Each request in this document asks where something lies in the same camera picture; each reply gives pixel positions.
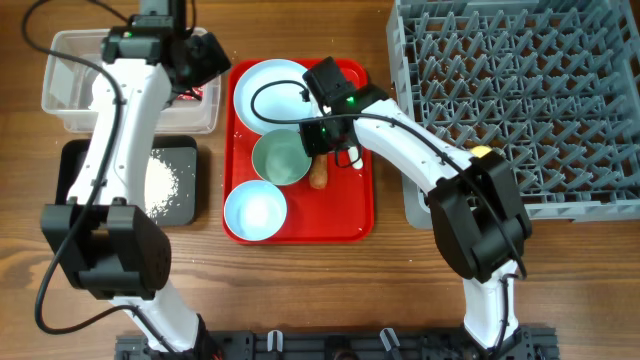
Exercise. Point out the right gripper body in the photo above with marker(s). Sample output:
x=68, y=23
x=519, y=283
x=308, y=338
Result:
x=314, y=138

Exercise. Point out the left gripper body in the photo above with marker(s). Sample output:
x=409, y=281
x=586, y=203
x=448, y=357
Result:
x=202, y=63

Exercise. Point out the red snack wrapper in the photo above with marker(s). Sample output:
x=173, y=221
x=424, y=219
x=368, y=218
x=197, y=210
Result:
x=191, y=94

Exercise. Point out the green bowl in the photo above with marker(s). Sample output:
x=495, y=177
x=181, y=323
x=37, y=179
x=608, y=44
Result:
x=279, y=157

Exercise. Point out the light blue small bowl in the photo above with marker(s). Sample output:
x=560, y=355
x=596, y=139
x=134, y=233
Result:
x=255, y=210

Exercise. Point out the white rice pile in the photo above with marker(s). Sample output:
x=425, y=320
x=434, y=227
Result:
x=160, y=188

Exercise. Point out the yellow plastic cup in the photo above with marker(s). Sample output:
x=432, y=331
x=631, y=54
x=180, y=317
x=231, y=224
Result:
x=481, y=151

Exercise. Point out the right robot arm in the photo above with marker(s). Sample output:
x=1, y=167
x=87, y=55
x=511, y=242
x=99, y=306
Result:
x=478, y=218

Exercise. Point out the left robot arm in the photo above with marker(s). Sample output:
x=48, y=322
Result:
x=100, y=235

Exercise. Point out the grey-blue dishwasher rack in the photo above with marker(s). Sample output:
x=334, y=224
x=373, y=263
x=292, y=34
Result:
x=551, y=85

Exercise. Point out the white plastic spoon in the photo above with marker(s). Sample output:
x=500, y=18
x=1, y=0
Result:
x=355, y=157

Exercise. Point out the orange carrot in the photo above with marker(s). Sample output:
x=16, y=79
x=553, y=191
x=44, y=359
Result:
x=318, y=174

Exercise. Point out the light blue plate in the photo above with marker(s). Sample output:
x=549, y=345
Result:
x=282, y=102

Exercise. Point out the red plastic tray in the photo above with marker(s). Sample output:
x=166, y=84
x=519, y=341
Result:
x=342, y=212

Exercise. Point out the black tray bin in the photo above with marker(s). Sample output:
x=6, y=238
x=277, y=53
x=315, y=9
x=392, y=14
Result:
x=179, y=152

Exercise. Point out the clear plastic bin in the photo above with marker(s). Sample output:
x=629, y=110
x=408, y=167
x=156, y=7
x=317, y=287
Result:
x=67, y=90

